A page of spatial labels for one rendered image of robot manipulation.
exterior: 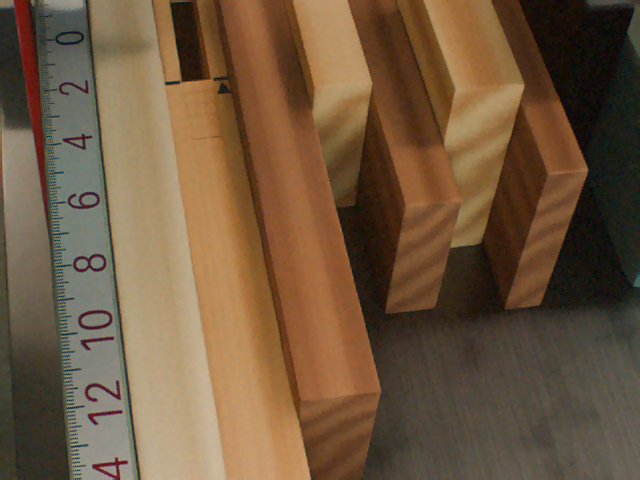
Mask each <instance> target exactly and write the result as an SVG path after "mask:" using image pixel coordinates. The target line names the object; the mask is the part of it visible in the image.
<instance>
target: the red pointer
mask: <svg viewBox="0 0 640 480"><path fill-rule="evenodd" d="M14 5H15V12H16V18H17V19H16V24H17V30H18V37H19V43H20V49H21V55H22V61H23V67H24V75H25V81H26V87H27V88H26V93H27V99H28V106H29V113H30V119H31V125H32V131H33V137H34V145H35V151H36V157H37V163H38V169H39V177H40V183H41V189H42V195H43V202H44V208H45V215H46V221H47V228H48V234H49V240H50V229H49V215H48V200H47V187H46V173H45V159H44V145H43V132H42V118H41V104H40V101H41V91H40V76H39V63H38V53H37V46H36V39H35V31H34V27H35V25H34V18H33V11H32V4H31V0H14Z"/></svg>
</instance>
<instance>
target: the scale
mask: <svg viewBox="0 0 640 480"><path fill-rule="evenodd" d="M38 10H39V23H40V31H39V37H40V50H41V63H42V76H43V90H44V103H45V106H44V117H45V130H46V143H47V157H48V170H49V184H50V197H51V211H52V224H53V238H54V251H55V265H56V279H57V292H58V306H59V319H60V333H61V346H62V357H63V360H64V373H65V387H66V400H67V413H68V426H69V435H70V439H71V453H72V466H73V479H74V480H134V473H132V464H131V454H130V445H129V436H128V425H127V416H126V407H125V405H124V398H123V388H122V378H121V368H120V359H119V350H118V340H117V330H116V321H115V311H113V302H112V292H111V282H110V272H109V263H108V254H107V244H106V234H105V224H104V215H103V206H102V196H101V186H100V176H99V167H98V158H97V148H96V138H95V128H94V119H93V110H92V102H93V101H91V99H92V90H91V81H90V72H89V62H88V53H87V43H86V34H85V25H84V15H83V10H84V5H83V0H38Z"/></svg>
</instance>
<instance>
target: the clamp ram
mask: <svg viewBox="0 0 640 480"><path fill-rule="evenodd" d="M518 2H519V4H520V7H521V9H522V12H523V14H524V17H525V19H526V22H527V24H528V26H529V29H530V31H532V35H533V37H534V40H535V42H536V45H537V47H538V49H539V52H540V54H541V57H542V59H543V62H544V64H545V68H546V70H547V72H548V75H550V77H551V80H552V82H553V85H554V87H555V90H556V92H557V94H558V98H559V100H560V103H561V105H562V108H563V110H564V113H565V115H566V117H567V120H568V122H569V126H571V128H572V131H573V133H574V136H575V138H576V140H577V143H578V145H579V148H580V151H581V154H582V156H583V159H584V158H585V155H586V152H587V149H588V146H589V143H590V140H591V137H592V134H593V132H594V129H595V126H596V123H597V120H598V118H599V115H600V111H601V108H602V105H603V103H604V100H605V97H606V94H607V91H608V89H609V86H610V83H611V80H612V78H613V72H614V68H615V65H616V63H617V60H618V57H619V54H620V51H621V49H622V46H623V43H624V40H625V37H626V35H627V32H628V29H629V26H630V23H631V21H632V18H633V15H634V12H635V10H634V5H640V0H518Z"/></svg>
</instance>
